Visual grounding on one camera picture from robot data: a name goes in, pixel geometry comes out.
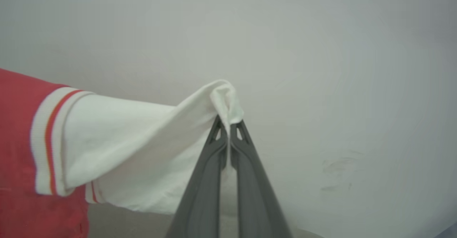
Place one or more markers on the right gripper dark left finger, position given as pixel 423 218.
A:
pixel 203 195

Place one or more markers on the red and white shirt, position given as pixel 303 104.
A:
pixel 117 141

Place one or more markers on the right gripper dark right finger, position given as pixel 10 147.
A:
pixel 255 195

